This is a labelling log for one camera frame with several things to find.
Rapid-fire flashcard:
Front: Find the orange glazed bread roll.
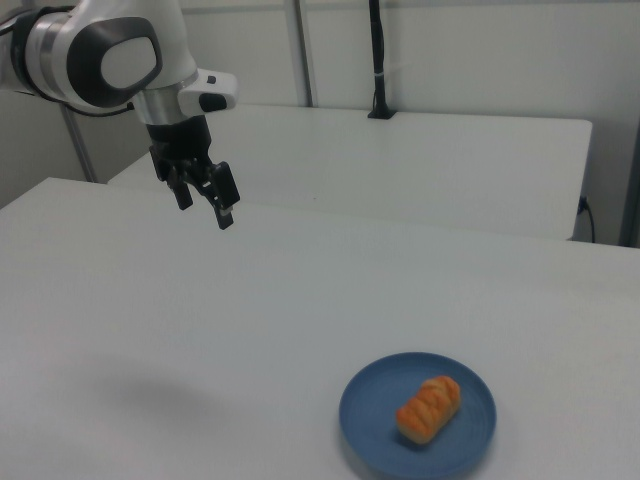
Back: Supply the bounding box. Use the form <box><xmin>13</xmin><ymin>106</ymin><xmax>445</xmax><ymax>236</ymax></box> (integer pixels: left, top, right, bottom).
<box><xmin>395</xmin><ymin>374</ymin><xmax>462</xmax><ymax>445</ymax></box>

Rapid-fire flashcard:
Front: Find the grey partition frame post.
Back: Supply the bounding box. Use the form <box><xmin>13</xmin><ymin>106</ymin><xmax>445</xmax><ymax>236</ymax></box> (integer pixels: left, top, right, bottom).
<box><xmin>285</xmin><ymin>0</ymin><xmax>320</xmax><ymax>108</ymax></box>
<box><xmin>60</xmin><ymin>105</ymin><xmax>98</xmax><ymax>183</ymax></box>

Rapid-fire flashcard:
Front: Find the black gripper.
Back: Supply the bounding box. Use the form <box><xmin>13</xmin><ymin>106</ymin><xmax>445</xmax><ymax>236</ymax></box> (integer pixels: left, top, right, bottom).
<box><xmin>146</xmin><ymin>114</ymin><xmax>241</xmax><ymax>232</ymax></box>

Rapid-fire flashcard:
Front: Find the blue round plate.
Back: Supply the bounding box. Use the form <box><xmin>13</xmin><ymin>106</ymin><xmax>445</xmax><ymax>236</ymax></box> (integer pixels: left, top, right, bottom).
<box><xmin>338</xmin><ymin>351</ymin><xmax>498</xmax><ymax>480</ymax></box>

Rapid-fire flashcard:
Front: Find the white background table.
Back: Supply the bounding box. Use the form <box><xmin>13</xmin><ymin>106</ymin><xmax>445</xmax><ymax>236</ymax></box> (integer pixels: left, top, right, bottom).
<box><xmin>106</xmin><ymin>103</ymin><xmax>594</xmax><ymax>242</ymax></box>

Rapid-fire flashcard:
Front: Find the black wall power cable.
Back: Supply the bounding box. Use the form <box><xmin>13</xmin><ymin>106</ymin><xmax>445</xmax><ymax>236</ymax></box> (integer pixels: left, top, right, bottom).
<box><xmin>578</xmin><ymin>196</ymin><xmax>597</xmax><ymax>244</ymax></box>

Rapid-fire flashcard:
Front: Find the black pole with clamp base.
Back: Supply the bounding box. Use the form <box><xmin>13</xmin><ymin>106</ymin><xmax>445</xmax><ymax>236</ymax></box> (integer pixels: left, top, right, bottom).
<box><xmin>367</xmin><ymin>0</ymin><xmax>397</xmax><ymax>121</ymax></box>

